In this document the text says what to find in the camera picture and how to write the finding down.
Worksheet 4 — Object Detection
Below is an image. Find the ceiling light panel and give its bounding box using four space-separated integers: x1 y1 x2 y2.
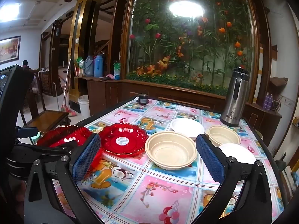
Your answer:
0 3 20 23

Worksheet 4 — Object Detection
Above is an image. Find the grey-blue thermos flask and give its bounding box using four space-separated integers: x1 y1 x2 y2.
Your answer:
84 55 94 76

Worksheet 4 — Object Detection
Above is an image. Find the gold wooden pillar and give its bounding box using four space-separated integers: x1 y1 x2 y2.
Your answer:
69 0 104 108

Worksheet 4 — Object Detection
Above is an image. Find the floral garden wall panel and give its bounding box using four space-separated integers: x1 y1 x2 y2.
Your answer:
126 0 254 96

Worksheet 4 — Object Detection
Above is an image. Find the broom with metal handle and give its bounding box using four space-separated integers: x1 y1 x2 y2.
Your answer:
61 58 76 117

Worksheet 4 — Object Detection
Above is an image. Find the dark wooden cabinet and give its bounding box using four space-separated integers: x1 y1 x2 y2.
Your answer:
75 75 283 145

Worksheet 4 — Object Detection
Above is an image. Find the red scalloped plastic plate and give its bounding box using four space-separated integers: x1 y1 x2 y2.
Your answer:
36 125 103 180

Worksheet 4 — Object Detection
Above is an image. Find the red plate with round label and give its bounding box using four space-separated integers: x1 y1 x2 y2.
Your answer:
98 123 149 157

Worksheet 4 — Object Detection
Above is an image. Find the dark wooden chair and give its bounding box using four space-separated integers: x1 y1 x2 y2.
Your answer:
15 69 70 133

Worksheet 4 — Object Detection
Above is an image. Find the printed fruit tablecloth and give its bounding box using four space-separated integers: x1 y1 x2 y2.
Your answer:
53 97 286 224

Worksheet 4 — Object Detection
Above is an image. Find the beige disposable plate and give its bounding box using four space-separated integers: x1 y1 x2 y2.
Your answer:
145 131 198 170

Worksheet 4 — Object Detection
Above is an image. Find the green bottle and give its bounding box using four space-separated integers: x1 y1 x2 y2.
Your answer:
113 61 121 80

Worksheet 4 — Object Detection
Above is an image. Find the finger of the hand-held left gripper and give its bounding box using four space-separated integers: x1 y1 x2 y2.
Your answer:
16 127 39 139
7 145 73 180

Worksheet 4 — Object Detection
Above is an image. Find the bright blue thermos flask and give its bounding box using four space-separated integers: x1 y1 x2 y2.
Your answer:
94 54 104 78

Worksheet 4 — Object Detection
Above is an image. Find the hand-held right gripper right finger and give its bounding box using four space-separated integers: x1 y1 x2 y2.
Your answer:
187 134 271 224

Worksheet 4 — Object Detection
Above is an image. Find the white plastic bucket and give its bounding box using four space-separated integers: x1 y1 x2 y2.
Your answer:
78 95 90 117

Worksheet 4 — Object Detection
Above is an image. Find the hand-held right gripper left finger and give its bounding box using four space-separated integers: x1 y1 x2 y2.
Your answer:
23 133 103 224

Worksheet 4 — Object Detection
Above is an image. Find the stainless steel thermos jug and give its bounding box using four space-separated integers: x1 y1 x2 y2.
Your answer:
220 66 250 127

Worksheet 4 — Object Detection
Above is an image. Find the framed wall picture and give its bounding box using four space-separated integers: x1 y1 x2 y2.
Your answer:
0 36 21 64

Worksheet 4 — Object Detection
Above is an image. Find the white plate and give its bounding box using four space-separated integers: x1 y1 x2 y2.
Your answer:
170 118 205 141
218 143 257 165

